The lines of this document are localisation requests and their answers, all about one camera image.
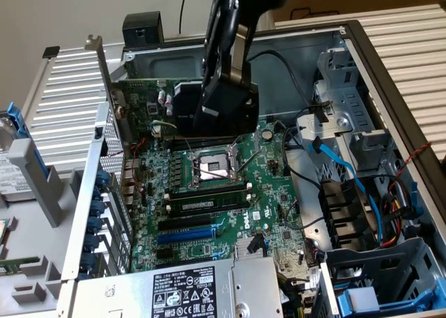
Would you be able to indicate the green graphics card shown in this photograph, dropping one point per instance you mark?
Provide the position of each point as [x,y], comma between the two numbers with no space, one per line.
[139,102]

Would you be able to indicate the black RAM slot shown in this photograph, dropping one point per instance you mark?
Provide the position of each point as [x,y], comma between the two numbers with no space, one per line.
[209,141]
[209,191]
[209,195]

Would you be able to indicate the round coin cell battery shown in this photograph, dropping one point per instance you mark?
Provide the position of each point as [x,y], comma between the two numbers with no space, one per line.
[267,134]

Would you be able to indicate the metal locking lever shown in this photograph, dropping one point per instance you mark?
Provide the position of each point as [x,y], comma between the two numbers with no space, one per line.
[216,173]
[189,144]

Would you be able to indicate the CPU socket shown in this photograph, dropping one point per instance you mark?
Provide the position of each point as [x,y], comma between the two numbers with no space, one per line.
[212,164]

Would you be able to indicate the black box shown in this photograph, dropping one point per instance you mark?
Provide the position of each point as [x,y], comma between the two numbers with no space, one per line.
[143,28]

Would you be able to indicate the green motherboard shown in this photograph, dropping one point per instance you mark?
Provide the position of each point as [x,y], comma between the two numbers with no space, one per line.
[265,192]

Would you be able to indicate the labelled green RAM stick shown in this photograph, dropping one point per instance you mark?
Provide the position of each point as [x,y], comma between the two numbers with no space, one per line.
[209,203]

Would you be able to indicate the metal disk bay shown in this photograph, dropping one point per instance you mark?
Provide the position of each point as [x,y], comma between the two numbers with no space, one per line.
[352,105]

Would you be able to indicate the long black expansion slot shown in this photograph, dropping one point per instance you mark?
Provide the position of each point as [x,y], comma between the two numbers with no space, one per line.
[184,224]

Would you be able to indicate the blue card retention clip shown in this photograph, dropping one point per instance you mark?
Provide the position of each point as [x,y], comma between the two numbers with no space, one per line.
[98,207]
[89,259]
[94,224]
[84,275]
[103,176]
[92,242]

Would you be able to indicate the silver finned heatsink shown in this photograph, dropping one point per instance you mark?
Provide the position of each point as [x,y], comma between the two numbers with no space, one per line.
[240,248]

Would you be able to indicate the black fan shroud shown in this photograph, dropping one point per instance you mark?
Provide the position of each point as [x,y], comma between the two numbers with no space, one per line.
[338,210]

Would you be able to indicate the short black expansion slot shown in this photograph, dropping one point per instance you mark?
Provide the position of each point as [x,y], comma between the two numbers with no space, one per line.
[165,254]

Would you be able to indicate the small black end cap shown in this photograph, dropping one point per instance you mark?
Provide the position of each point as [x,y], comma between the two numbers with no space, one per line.
[51,52]

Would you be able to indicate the grey metal PC case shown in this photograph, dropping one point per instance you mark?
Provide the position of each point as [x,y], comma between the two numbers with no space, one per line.
[83,199]

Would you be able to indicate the blue disk carrier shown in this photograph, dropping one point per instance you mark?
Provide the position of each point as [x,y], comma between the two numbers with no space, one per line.
[15,115]

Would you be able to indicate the blue plastic tab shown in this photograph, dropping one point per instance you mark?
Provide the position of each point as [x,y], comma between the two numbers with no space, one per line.
[414,199]

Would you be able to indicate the grey power supply unit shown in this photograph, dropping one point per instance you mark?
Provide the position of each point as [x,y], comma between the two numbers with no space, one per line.
[122,290]

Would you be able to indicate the grey plastic drive cage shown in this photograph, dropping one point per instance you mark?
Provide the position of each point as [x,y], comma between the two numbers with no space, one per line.
[383,262]

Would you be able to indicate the grey parts rack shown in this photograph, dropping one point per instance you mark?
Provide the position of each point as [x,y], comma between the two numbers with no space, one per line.
[35,248]

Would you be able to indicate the CPU chip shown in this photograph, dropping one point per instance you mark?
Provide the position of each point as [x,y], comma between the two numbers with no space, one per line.
[3,229]

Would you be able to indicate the silver disk bay bracket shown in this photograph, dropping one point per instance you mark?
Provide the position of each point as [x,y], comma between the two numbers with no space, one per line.
[306,129]

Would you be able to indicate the black intrusion switch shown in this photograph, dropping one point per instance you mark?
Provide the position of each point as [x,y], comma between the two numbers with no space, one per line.
[103,147]

